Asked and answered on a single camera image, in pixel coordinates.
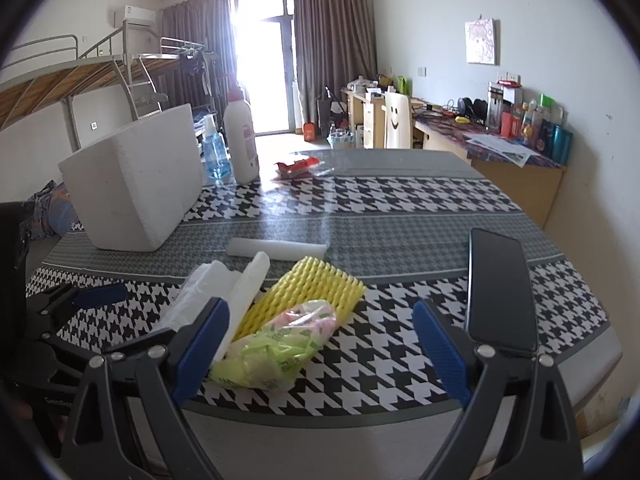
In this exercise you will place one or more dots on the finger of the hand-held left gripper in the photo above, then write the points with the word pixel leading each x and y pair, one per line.
pixel 57 346
pixel 100 294

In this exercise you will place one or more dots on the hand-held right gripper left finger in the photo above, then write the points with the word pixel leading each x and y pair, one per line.
pixel 205 345

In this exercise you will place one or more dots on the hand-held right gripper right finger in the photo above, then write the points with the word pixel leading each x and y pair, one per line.
pixel 442 355

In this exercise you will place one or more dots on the white plastic bag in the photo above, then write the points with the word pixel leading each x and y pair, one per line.
pixel 200 290

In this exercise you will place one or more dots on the white foam sheet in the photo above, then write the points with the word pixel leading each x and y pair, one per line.
pixel 247 290

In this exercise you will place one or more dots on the green snack packet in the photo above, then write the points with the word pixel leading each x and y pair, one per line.
pixel 280 350

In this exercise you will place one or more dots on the white foam box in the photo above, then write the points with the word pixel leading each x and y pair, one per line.
pixel 135 185

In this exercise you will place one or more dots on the yellow foam fruit net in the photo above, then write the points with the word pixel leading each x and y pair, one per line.
pixel 310 295

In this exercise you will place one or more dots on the white foam tube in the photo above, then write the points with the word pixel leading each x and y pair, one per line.
pixel 277 249

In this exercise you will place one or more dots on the black smartphone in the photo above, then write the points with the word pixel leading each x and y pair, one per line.
pixel 500 290

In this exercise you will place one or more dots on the blue rolled quilt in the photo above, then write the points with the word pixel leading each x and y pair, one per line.
pixel 55 210

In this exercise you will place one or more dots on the houndstooth tablecloth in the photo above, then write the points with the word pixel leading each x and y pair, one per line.
pixel 400 220

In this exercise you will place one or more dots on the wooden desk with patterned cover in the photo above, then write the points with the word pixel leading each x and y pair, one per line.
pixel 520 190

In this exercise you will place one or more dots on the blue liquid spray bottle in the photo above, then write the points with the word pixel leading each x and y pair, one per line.
pixel 216 152

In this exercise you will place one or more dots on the red snack packet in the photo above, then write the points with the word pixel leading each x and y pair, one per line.
pixel 295 167

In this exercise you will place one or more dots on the white bottle with red cap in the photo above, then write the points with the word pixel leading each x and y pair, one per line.
pixel 241 140

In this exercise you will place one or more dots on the printed paper sheets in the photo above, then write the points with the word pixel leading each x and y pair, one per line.
pixel 500 149

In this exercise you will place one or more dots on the metal bunk bed with ladder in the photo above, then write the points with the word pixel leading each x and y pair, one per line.
pixel 75 80

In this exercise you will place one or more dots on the orange box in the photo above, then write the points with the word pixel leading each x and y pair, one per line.
pixel 310 131

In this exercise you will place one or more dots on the grey bucket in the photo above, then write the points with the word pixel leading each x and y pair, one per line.
pixel 342 139

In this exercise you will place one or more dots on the wooden chair with smiley face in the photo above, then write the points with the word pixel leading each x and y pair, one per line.
pixel 397 120

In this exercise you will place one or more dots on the row of toiletry bottles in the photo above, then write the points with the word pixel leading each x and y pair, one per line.
pixel 545 135

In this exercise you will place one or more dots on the dark hanging clothes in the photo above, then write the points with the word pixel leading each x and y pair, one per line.
pixel 195 67

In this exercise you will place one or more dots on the wooden desk with drawers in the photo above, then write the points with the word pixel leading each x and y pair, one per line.
pixel 362 120

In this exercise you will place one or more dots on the black headphones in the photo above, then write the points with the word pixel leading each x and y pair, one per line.
pixel 472 108

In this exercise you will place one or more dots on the clear water bottle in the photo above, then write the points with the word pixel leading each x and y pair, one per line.
pixel 495 107

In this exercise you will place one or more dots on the black bag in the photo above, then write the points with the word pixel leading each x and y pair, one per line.
pixel 330 107

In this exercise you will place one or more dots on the green bag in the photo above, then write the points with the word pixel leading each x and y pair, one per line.
pixel 403 85

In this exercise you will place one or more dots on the glass balcony door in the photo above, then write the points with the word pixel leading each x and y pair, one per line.
pixel 265 70

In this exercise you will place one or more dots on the white air conditioner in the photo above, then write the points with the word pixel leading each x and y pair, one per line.
pixel 134 16

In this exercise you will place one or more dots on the brown curtain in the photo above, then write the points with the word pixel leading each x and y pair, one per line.
pixel 335 50
pixel 200 20

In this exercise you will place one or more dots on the white wall socket with plug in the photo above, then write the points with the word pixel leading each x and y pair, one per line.
pixel 510 79

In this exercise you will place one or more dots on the pink cartoon wall picture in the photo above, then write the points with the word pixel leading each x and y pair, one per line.
pixel 482 41

